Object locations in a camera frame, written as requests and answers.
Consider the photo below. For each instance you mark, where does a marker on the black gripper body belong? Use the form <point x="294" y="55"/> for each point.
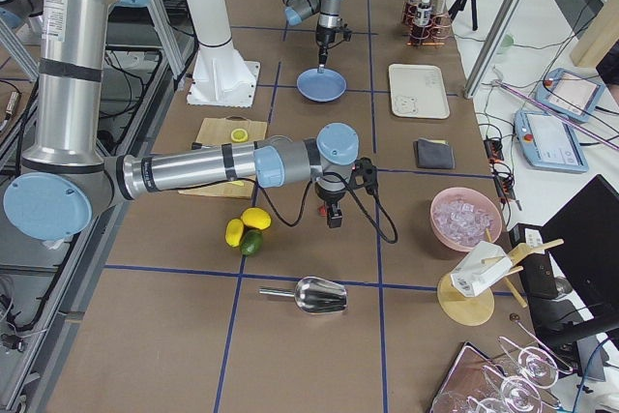
<point x="329" y="200"/>
<point x="324" y="38"/>

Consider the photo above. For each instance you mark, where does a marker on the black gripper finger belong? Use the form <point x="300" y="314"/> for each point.
<point x="334" y="216"/>
<point x="322" y="56"/>

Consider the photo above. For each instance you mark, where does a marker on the blue round plate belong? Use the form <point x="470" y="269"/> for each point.
<point x="321" y="85"/>

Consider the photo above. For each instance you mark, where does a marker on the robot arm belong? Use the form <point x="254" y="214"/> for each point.
<point x="327" y="11"/>
<point x="65" y="181"/>

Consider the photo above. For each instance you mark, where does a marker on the yellow lemon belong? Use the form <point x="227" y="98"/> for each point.
<point x="234" y="232"/>
<point x="257" y="218"/>

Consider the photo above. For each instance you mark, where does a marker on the steel ice scoop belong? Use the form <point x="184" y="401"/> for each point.
<point x="313" y="295"/>

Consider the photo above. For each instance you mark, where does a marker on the green avocado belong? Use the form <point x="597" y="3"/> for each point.
<point x="251" y="242"/>

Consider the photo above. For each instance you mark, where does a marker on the cream bear tray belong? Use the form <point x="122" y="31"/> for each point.
<point x="418" y="91"/>

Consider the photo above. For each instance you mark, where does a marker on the grey folded cloth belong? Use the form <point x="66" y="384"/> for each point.
<point x="433" y="154"/>

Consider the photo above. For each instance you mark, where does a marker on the lemon half slice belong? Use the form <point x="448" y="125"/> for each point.
<point x="239" y="135"/>

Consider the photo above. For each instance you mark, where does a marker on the wooden cutting board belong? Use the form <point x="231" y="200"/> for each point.
<point x="215" y="133"/>

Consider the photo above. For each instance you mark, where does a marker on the pink bowl of ice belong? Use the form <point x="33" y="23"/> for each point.
<point x="461" y="218"/>

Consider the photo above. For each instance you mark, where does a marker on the white paper carton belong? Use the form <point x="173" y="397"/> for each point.
<point x="481" y="268"/>

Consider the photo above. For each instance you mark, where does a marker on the wooden cup stand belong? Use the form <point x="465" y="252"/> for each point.
<point x="478" y="310"/>

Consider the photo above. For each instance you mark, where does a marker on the green small bowl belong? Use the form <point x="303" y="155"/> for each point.
<point x="506" y="44"/>

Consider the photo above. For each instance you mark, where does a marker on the blue teach pendant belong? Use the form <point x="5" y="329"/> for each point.
<point x="571" y="94"/>
<point x="547" y="143"/>

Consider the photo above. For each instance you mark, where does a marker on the black monitor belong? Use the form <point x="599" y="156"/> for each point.
<point x="588" y="225"/>

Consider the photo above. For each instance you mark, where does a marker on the clear wine glass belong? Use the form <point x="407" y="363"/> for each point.
<point x="531" y="362"/>
<point x="517" y="393"/>

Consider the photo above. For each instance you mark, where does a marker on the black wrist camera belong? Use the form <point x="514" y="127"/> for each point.
<point x="364" y="176"/>
<point x="345" y="32"/>

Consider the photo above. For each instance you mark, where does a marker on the copper wire bottle rack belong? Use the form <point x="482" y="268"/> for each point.
<point x="435" y="34"/>

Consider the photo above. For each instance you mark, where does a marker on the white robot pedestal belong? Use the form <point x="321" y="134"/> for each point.
<point x="220" y="77"/>

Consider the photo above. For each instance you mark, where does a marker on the aluminium frame post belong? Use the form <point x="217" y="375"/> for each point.
<point x="495" y="35"/>

